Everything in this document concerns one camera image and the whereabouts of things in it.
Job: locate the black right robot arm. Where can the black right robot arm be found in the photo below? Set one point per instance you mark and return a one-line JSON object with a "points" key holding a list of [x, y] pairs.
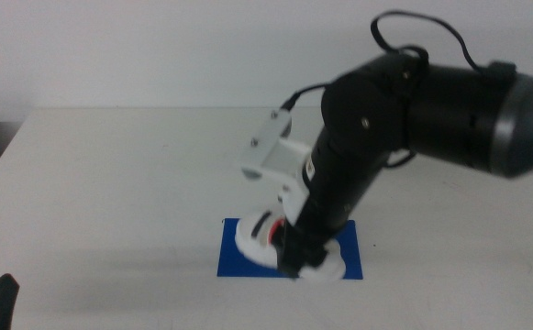
{"points": [[449, 119]]}

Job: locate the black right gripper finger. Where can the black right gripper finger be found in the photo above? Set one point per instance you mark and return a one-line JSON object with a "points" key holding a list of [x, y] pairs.
{"points": [[290, 252], [316, 254]]}

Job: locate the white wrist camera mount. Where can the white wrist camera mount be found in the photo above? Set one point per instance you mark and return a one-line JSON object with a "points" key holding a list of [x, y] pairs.
{"points": [[273, 158]]}

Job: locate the blue rectangular mat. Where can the blue rectangular mat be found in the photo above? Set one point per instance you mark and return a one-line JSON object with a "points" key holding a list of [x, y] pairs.
{"points": [[229, 256]]}

